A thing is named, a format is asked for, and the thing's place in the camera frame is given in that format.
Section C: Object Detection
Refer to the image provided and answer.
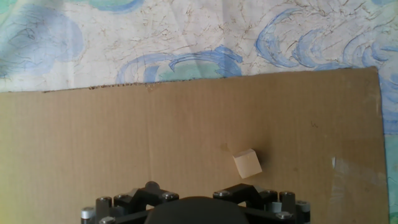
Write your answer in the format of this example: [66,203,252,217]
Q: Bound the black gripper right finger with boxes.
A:
[213,183,312,224]

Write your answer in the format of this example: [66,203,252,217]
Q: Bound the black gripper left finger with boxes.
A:
[81,180,180,224]

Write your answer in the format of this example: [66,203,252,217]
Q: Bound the small wooden cube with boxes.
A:
[233,148,263,180]

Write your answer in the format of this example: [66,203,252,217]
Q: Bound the brown cardboard sheet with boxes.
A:
[0,66,391,224]

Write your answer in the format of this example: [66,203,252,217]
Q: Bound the painted landscape print cloth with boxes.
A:
[0,0,398,224]

